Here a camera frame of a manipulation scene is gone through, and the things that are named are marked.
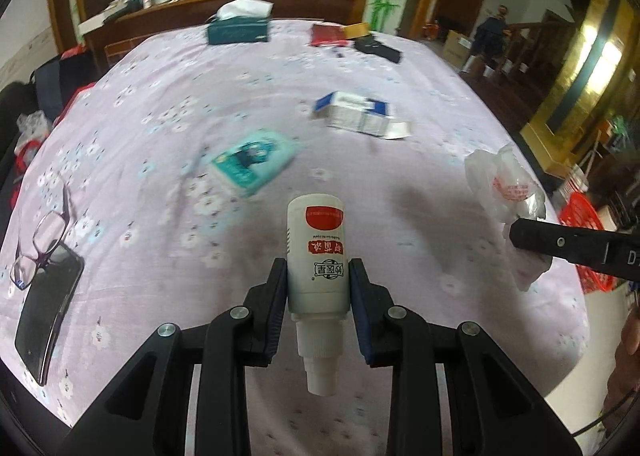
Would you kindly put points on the gold glossy pillar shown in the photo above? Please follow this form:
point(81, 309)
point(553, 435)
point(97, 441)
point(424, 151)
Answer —
point(575, 80)

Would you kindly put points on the white spray bottle red label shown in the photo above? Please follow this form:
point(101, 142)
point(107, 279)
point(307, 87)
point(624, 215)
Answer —
point(316, 256)

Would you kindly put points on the person's right forearm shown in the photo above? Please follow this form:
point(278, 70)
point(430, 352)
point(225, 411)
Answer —
point(625, 366)

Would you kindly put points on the teal tissue box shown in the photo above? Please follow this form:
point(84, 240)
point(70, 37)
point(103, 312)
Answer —
point(237, 30)

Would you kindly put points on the white plastic bag red print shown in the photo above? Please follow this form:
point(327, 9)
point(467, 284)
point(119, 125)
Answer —
point(500, 186)

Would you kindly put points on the wooden stair railing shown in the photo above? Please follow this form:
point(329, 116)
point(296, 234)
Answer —
point(537, 53)

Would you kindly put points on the small yellow box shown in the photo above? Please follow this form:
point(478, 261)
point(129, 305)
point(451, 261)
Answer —
point(357, 29)

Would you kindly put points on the cardboard box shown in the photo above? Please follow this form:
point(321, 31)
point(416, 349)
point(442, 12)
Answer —
point(457, 49)

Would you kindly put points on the blue and white medicine box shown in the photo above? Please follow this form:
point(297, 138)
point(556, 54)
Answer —
point(355, 113)

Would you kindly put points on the black wallet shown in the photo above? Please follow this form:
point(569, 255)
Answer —
point(377, 49)

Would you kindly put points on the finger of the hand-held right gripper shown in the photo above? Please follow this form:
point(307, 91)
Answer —
point(575, 246)

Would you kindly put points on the eyeglasses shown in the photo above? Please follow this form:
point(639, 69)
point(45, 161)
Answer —
point(45, 241)

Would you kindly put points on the clear plastic bag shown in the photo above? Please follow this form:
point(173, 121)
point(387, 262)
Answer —
point(34, 128)

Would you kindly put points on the black smartphone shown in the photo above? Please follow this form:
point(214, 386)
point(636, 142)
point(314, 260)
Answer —
point(47, 316)

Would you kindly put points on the dark blue bag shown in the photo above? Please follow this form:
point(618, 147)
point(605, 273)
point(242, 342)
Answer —
point(62, 85)

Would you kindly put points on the red wallet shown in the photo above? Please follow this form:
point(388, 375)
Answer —
point(327, 34)

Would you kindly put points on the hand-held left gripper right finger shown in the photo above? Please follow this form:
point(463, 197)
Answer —
point(361, 321)

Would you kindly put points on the wooden cabinet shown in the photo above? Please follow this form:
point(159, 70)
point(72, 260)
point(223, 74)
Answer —
point(175, 15)

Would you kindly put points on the red plastic basket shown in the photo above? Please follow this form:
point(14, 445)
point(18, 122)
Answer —
point(582, 216)

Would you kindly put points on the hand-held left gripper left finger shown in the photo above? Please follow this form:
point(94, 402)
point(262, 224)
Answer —
point(276, 316)

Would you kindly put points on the teal tissue packet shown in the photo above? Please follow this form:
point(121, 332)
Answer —
point(255, 160)

